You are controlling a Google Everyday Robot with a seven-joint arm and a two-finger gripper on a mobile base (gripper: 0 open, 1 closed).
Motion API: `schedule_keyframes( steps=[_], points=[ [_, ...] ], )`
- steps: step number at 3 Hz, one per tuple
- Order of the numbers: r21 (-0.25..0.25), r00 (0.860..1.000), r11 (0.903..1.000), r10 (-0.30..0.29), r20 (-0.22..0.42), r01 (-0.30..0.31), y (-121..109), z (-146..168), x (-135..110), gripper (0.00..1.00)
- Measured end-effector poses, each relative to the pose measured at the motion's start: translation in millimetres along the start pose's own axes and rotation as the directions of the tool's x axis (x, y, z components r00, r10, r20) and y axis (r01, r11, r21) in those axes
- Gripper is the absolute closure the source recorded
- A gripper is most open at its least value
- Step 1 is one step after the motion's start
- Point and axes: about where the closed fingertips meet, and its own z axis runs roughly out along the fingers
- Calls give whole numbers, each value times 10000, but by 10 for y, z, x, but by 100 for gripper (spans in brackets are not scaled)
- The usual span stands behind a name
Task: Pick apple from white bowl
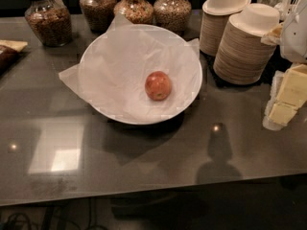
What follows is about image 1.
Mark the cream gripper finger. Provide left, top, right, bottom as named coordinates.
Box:
left=263, top=63, right=307, bottom=131
left=261, top=23, right=284, bottom=46

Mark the red apple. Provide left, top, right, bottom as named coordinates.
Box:
left=145, top=71, right=172, bottom=101

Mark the white bowl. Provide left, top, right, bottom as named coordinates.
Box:
left=77, top=23, right=203, bottom=126

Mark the front stack of paper bowls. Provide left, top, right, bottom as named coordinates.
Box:
left=213, top=3, right=279, bottom=85

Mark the stack of paper bowls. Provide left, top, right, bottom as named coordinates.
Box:
left=213, top=3, right=279, bottom=85
left=200, top=0, right=251, bottom=57

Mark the rear stack of paper bowls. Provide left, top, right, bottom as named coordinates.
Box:
left=200, top=0, right=251, bottom=57

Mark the glass jar of light grains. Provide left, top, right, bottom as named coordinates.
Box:
left=153, top=0, right=192, bottom=35

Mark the glass jar of mixed cereal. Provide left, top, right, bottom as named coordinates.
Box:
left=113, top=0, right=154, bottom=24

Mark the white paper liner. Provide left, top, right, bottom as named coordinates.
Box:
left=58, top=12, right=201, bottom=124

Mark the glass jar of dark grains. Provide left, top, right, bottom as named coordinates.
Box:
left=79, top=0, right=117, bottom=33

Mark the glass jar of brown cereal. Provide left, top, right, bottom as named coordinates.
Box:
left=25, top=0, right=72, bottom=47

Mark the dark tray with paper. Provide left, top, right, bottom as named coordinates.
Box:
left=0, top=39, right=28, bottom=74

